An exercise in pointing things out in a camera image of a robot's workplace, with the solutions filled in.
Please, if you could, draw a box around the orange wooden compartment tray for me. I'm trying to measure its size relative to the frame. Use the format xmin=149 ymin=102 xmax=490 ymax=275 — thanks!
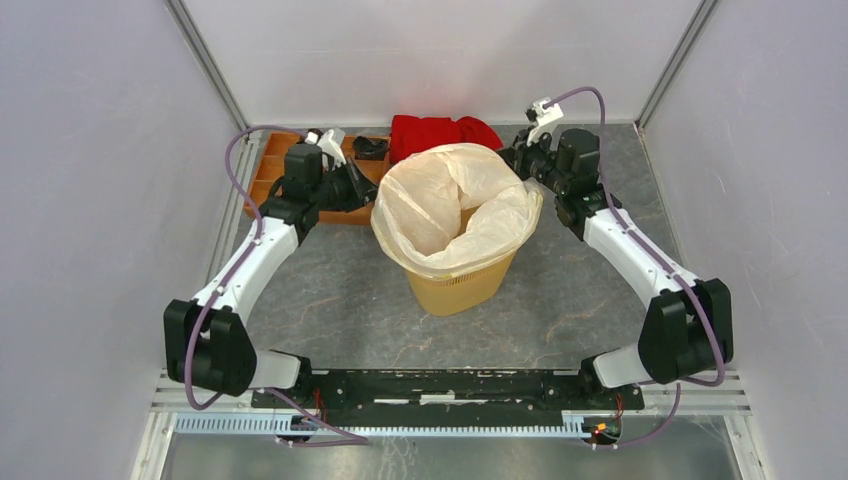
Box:
xmin=248 ymin=132 xmax=390 ymax=226

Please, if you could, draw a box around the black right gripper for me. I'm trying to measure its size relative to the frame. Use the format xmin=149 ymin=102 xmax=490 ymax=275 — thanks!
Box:
xmin=496 ymin=125 xmax=570 ymax=195

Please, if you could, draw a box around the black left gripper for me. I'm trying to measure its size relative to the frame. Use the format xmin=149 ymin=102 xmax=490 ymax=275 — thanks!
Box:
xmin=310 ymin=155 xmax=387 ymax=213

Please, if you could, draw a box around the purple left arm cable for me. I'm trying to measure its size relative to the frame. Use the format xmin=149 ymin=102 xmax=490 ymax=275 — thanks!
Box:
xmin=183 ymin=125 xmax=372 ymax=448

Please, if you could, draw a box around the yellow mesh trash bin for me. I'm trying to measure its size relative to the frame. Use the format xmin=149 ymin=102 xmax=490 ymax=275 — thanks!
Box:
xmin=406 ymin=250 xmax=517 ymax=317

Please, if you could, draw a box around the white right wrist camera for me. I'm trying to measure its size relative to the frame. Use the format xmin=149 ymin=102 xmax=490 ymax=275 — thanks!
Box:
xmin=525 ymin=97 xmax=564 ymax=146

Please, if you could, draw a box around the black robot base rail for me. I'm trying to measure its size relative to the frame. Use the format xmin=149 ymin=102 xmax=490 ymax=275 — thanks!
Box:
xmin=249 ymin=355 xmax=645 ymax=437

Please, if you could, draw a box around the black rolled item back right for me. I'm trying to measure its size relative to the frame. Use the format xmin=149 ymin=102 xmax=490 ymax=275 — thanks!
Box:
xmin=352 ymin=136 xmax=390 ymax=161

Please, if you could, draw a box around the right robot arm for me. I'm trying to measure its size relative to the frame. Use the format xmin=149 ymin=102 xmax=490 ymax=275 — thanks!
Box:
xmin=498 ymin=129 xmax=733 ymax=408

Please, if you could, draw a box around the pale yellow plastic trash bag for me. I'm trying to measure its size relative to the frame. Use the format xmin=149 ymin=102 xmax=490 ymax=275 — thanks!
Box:
xmin=370 ymin=143 xmax=544 ymax=278

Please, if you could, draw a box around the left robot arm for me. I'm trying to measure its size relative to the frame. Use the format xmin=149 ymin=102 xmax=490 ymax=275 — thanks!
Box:
xmin=163 ymin=140 xmax=377 ymax=408

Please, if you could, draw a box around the red cloth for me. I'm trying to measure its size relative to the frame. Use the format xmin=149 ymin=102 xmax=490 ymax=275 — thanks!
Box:
xmin=389 ymin=115 xmax=503 ymax=165

